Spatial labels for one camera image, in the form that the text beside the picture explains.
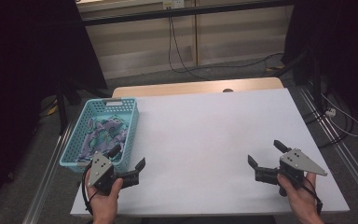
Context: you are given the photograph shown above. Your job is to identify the person's right hand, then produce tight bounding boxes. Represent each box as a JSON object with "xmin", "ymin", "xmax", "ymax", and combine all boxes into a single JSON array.
[{"xmin": 276, "ymin": 172, "xmax": 323, "ymax": 224}]

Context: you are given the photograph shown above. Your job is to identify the black floor cable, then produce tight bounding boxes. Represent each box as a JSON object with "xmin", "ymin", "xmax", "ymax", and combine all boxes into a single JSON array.
[{"xmin": 302, "ymin": 106, "xmax": 355, "ymax": 149}]

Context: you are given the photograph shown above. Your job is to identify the white wall socket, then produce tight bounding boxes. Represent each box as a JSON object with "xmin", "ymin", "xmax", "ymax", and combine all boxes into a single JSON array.
[{"xmin": 162, "ymin": 0, "xmax": 186, "ymax": 10}]

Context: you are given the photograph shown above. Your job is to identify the white table mat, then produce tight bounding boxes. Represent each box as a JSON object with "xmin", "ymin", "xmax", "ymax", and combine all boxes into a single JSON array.
[{"xmin": 70, "ymin": 88, "xmax": 351, "ymax": 217}]

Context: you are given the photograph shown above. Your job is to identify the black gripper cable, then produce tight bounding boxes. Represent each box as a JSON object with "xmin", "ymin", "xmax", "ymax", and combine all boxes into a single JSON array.
[
  {"xmin": 301, "ymin": 175, "xmax": 324, "ymax": 216},
  {"xmin": 80, "ymin": 163, "xmax": 99, "ymax": 217}
]

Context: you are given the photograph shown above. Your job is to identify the person's left hand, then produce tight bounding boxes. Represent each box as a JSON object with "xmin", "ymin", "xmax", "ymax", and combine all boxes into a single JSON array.
[{"xmin": 85, "ymin": 169, "xmax": 125, "ymax": 224}]

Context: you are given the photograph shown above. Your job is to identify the teal plastic basket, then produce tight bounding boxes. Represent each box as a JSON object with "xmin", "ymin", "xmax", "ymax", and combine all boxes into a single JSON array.
[{"xmin": 59, "ymin": 97, "xmax": 140, "ymax": 174}]

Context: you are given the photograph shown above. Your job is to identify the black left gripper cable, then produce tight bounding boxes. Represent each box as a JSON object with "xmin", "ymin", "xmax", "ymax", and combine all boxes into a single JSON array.
[{"xmin": 80, "ymin": 163, "xmax": 99, "ymax": 217}]

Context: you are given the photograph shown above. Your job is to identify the black horizontal bar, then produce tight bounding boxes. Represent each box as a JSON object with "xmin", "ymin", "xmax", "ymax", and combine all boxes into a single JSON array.
[{"xmin": 79, "ymin": 0, "xmax": 295, "ymax": 28}]

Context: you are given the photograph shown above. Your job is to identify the black metal stand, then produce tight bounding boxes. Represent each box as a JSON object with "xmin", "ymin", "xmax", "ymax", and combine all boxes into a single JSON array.
[
  {"xmin": 268, "ymin": 46, "xmax": 324, "ymax": 108},
  {"xmin": 38, "ymin": 77, "xmax": 113, "ymax": 136}
]

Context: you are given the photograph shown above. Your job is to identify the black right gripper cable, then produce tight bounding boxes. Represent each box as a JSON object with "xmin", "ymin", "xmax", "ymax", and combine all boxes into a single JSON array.
[{"xmin": 301, "ymin": 175, "xmax": 324, "ymax": 216}]

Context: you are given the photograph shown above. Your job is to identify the black hanging cable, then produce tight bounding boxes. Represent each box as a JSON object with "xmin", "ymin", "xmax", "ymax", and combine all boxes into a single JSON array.
[{"xmin": 167, "ymin": 16, "xmax": 285, "ymax": 81}]

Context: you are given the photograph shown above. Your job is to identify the aluminium floor rail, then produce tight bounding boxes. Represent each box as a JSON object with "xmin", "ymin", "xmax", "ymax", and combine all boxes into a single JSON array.
[
  {"xmin": 21, "ymin": 122, "xmax": 76, "ymax": 224},
  {"xmin": 296, "ymin": 85, "xmax": 358, "ymax": 200}
]

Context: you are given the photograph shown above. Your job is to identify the white cable with plug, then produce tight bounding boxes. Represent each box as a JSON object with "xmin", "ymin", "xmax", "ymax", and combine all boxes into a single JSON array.
[{"xmin": 320, "ymin": 92, "xmax": 358, "ymax": 138}]

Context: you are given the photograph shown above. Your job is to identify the black curtain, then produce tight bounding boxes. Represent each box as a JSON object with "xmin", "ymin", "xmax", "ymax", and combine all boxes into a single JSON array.
[
  {"xmin": 282, "ymin": 0, "xmax": 358, "ymax": 132},
  {"xmin": 0, "ymin": 0, "xmax": 108, "ymax": 216}
]

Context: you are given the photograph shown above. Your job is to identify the purple and teal patterned cloth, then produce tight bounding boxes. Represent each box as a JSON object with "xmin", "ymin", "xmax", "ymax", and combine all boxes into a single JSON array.
[{"xmin": 75, "ymin": 114, "xmax": 131, "ymax": 163}]

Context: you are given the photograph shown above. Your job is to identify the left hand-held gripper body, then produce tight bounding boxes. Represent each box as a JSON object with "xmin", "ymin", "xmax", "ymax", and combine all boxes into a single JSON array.
[{"xmin": 86, "ymin": 151, "xmax": 140, "ymax": 196}]

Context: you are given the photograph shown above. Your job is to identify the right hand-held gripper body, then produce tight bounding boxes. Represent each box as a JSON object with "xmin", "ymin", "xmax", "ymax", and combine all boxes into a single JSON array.
[{"xmin": 255, "ymin": 147, "xmax": 328, "ymax": 198}]

